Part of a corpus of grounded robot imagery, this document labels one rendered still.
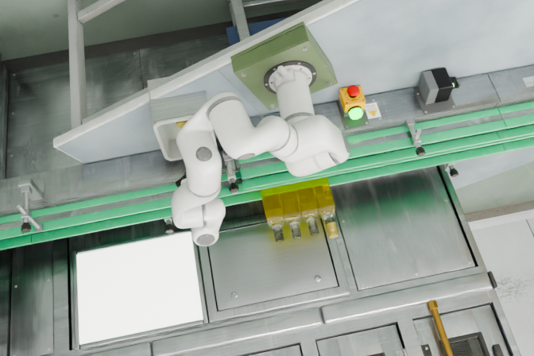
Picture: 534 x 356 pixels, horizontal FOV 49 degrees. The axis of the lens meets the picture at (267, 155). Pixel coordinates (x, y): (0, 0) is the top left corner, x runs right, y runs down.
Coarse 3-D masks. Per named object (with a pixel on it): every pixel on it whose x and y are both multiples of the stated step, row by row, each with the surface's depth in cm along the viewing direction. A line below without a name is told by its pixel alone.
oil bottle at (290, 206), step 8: (288, 184) 196; (280, 192) 194; (288, 192) 194; (288, 200) 193; (296, 200) 193; (288, 208) 191; (296, 208) 191; (288, 216) 190; (296, 216) 190; (288, 224) 192
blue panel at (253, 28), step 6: (282, 18) 219; (252, 24) 218; (258, 24) 218; (264, 24) 218; (270, 24) 217; (228, 30) 217; (234, 30) 217; (252, 30) 216; (258, 30) 216; (228, 36) 215; (234, 36) 215; (234, 42) 214
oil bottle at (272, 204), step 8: (264, 192) 194; (272, 192) 194; (264, 200) 193; (272, 200) 193; (280, 200) 193; (264, 208) 194; (272, 208) 191; (280, 208) 191; (272, 216) 190; (280, 216) 190; (272, 224) 190; (280, 224) 190
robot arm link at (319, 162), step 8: (288, 120) 159; (296, 120) 157; (304, 160) 152; (312, 160) 152; (320, 160) 151; (328, 160) 151; (288, 168) 155; (296, 168) 154; (304, 168) 153; (312, 168) 153; (320, 168) 154
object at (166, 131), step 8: (168, 120) 173; (176, 120) 173; (184, 120) 174; (160, 128) 180; (168, 128) 188; (176, 128) 189; (160, 136) 179; (168, 136) 192; (176, 136) 193; (160, 144) 182; (168, 144) 193; (176, 144) 194; (216, 144) 189; (168, 152) 192; (176, 152) 192; (168, 160) 191
